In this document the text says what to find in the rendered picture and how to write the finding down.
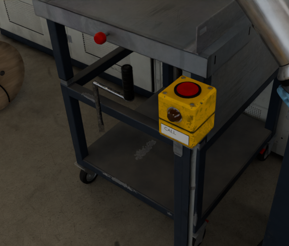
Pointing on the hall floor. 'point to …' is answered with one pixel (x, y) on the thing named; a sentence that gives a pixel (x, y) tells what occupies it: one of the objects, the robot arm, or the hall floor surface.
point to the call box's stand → (183, 194)
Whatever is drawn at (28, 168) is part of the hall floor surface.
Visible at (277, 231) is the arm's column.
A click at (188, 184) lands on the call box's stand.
